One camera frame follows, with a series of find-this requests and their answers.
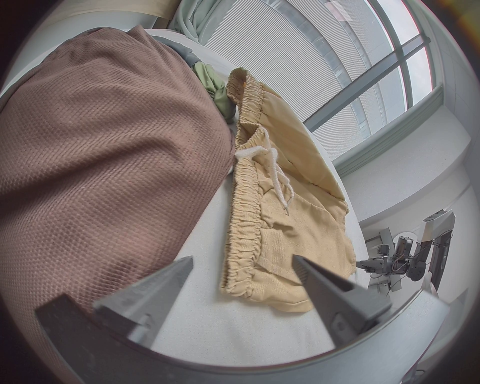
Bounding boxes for bed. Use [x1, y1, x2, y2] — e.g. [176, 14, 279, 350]
[0, 0, 379, 355]

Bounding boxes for grey-green curtain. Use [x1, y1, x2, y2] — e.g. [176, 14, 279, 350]
[167, 0, 226, 46]

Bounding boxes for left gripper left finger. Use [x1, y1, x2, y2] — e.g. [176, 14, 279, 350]
[94, 256, 194, 347]

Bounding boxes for brown garment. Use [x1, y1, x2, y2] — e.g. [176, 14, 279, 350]
[0, 25, 237, 376]

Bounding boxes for green garment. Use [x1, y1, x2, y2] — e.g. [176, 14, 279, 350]
[192, 62, 239, 121]

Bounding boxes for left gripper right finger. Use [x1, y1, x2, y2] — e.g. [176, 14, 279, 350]
[292, 255, 392, 344]

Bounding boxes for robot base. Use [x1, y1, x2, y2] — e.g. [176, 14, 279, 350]
[368, 277, 404, 298]

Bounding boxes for window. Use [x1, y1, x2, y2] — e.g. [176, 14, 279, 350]
[202, 0, 439, 162]

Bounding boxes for grey garment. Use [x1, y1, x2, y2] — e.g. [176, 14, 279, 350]
[163, 39, 205, 72]

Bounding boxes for yellow shorts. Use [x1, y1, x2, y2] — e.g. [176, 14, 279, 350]
[219, 67, 357, 314]

